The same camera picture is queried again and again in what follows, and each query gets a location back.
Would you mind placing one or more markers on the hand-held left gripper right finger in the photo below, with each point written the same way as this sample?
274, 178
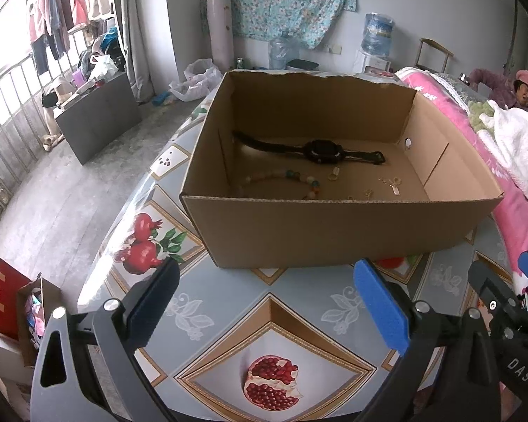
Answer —
380, 310

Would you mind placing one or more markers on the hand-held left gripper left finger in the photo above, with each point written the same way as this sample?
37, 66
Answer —
154, 305

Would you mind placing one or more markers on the brown cardboard box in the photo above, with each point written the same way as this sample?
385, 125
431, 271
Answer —
312, 233

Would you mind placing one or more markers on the gold earring with tag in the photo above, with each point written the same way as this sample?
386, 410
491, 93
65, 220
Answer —
394, 185

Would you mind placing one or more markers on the black wrist watch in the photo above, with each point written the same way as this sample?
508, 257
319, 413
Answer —
321, 151

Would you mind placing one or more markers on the brown paper bag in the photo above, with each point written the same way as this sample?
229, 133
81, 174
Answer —
44, 292

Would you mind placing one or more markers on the fruit print tablecloth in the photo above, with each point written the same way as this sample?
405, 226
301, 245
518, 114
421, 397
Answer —
264, 281

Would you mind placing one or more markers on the white fluffy towel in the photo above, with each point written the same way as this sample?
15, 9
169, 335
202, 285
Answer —
519, 149

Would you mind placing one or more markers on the red gift bag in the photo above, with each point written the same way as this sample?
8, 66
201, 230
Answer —
9, 299

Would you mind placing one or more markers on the green fluffy blanket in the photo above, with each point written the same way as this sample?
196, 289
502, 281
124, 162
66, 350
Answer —
482, 116

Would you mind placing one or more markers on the grey cabinet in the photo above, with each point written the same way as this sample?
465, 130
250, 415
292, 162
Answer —
101, 118

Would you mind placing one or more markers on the grey quilted blanket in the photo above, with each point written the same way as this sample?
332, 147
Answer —
449, 85

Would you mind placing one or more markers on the white plastic bag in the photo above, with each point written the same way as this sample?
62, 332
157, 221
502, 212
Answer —
196, 81

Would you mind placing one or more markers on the pile of bags and clothes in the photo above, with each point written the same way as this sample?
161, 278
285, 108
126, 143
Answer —
101, 66

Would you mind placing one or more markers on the white water dispenser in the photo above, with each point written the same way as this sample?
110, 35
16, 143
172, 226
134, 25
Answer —
372, 63

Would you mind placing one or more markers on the balcony metal railing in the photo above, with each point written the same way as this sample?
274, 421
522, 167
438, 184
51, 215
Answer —
9, 96

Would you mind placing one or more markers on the blue water dispenser bottle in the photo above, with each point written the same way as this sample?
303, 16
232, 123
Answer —
377, 35

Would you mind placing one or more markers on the clear plastic water jug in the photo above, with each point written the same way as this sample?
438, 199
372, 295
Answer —
284, 52

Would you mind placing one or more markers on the grey curtain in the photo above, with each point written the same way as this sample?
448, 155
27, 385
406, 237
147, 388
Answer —
143, 30

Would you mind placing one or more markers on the white roll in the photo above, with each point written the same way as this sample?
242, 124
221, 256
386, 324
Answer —
219, 35

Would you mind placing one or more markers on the row of hanging clothes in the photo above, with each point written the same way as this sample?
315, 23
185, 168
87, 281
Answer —
57, 13

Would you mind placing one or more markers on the metal frame chair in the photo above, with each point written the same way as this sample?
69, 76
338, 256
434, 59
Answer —
433, 55

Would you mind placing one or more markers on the wall socket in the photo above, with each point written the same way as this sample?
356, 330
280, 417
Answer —
334, 49

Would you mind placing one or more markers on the blue floral wall cloth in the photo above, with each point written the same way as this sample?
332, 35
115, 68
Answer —
281, 0

